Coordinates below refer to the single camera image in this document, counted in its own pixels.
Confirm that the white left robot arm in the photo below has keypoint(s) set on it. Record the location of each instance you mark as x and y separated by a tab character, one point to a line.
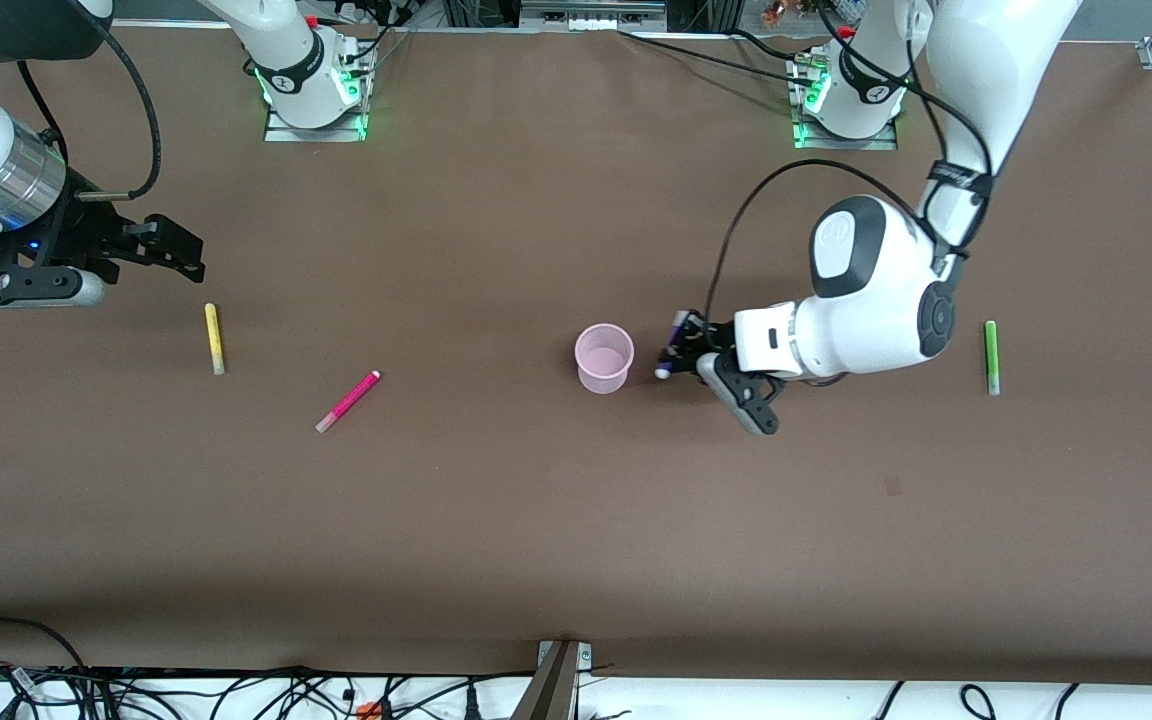
866	300

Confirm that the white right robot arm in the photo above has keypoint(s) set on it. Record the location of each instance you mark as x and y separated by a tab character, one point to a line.
291	50

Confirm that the metal table edge bracket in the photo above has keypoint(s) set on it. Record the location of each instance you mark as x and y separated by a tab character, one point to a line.
554	685

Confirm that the yellow marker pen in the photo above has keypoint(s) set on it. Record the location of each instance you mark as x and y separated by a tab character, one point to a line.
214	338

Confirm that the pink marker pen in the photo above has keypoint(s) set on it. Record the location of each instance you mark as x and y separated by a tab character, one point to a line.
348	401

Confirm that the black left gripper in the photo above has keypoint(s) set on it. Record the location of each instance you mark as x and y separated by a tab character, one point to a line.
711	338

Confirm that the green marker pen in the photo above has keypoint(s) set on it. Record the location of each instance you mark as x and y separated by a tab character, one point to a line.
991	355

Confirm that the purple marker pen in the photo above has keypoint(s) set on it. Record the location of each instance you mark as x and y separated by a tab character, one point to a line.
673	338

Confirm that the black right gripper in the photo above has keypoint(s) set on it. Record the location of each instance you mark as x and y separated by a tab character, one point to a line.
84	234

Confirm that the pink pen holder cup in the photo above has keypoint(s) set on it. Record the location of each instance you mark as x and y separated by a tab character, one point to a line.
604	360

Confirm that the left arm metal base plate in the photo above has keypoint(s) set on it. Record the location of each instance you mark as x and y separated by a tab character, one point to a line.
806	140

